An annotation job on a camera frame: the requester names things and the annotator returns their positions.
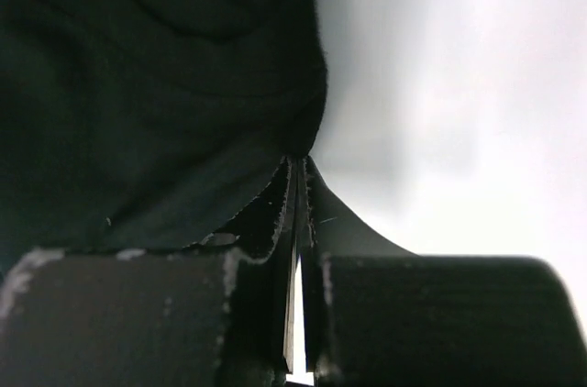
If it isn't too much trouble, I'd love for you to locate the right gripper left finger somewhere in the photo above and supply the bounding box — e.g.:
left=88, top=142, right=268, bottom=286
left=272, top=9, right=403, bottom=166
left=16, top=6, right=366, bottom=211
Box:
left=1, top=160, right=296, bottom=386

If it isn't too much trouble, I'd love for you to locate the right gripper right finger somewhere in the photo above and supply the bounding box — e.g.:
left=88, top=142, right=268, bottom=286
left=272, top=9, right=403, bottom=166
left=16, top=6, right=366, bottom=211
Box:
left=300, top=159, right=586, bottom=386

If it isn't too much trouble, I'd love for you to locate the black t shirt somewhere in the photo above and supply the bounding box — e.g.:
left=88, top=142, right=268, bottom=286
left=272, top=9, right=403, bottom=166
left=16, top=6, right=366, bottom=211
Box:
left=1, top=0, right=327, bottom=270

